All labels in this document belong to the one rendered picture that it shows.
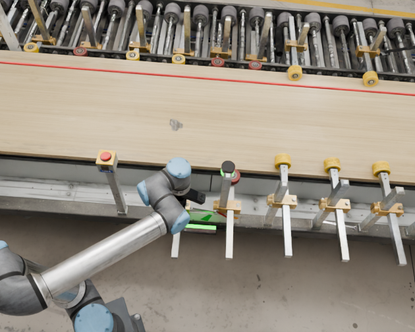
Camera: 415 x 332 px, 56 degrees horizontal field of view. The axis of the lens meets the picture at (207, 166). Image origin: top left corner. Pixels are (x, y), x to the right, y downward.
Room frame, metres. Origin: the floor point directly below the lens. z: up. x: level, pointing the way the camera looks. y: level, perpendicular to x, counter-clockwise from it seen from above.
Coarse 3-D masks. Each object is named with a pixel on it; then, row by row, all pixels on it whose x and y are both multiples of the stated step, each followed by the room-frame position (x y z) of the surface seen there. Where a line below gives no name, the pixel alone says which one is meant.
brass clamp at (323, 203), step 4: (320, 200) 0.87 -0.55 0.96; (324, 200) 0.87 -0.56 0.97; (340, 200) 0.87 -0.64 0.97; (344, 200) 0.87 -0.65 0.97; (348, 200) 0.88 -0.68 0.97; (320, 204) 0.85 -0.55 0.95; (324, 204) 0.84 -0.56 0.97; (340, 204) 0.85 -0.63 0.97; (344, 204) 0.85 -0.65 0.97; (320, 208) 0.83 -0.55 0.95; (324, 208) 0.83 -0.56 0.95; (328, 208) 0.83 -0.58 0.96; (332, 208) 0.83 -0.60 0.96; (336, 208) 0.83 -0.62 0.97; (340, 208) 0.83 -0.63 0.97; (344, 208) 0.83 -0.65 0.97; (348, 208) 0.83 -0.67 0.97; (344, 212) 0.83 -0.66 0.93
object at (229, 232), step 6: (234, 186) 0.96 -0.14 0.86; (228, 198) 0.88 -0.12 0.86; (228, 210) 0.82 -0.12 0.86; (228, 216) 0.79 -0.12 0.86; (228, 222) 0.76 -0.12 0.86; (228, 228) 0.73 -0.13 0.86; (228, 234) 0.70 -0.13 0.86; (228, 240) 0.67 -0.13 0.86; (228, 246) 0.64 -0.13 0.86; (228, 252) 0.61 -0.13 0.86; (228, 258) 0.58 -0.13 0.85
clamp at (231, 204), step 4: (216, 200) 0.87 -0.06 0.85; (228, 200) 0.87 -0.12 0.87; (232, 200) 0.87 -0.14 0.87; (216, 204) 0.84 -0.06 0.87; (228, 204) 0.85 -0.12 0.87; (232, 204) 0.85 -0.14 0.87; (240, 204) 0.85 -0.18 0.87; (216, 208) 0.83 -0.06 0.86; (220, 208) 0.82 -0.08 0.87; (224, 208) 0.82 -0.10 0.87; (228, 208) 0.83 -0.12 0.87; (232, 208) 0.83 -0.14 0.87; (236, 208) 0.83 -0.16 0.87; (240, 208) 0.83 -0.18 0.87; (220, 212) 0.82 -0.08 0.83; (224, 212) 0.82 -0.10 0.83; (236, 212) 0.82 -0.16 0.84
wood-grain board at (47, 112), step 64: (0, 64) 1.61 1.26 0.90; (64, 64) 1.65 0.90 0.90; (128, 64) 1.70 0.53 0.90; (0, 128) 1.15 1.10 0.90; (64, 128) 1.19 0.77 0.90; (128, 128) 1.23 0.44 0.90; (192, 128) 1.27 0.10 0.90; (256, 128) 1.31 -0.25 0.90; (320, 128) 1.35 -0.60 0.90; (384, 128) 1.39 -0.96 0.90
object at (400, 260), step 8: (384, 176) 1.04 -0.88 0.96; (384, 184) 0.99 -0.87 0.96; (384, 192) 0.95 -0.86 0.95; (392, 216) 0.82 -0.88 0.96; (392, 224) 0.78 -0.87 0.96; (392, 232) 0.74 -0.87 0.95; (392, 240) 0.71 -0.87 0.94; (400, 240) 0.70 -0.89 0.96; (400, 248) 0.66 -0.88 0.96; (400, 256) 0.63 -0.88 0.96; (400, 264) 0.59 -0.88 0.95
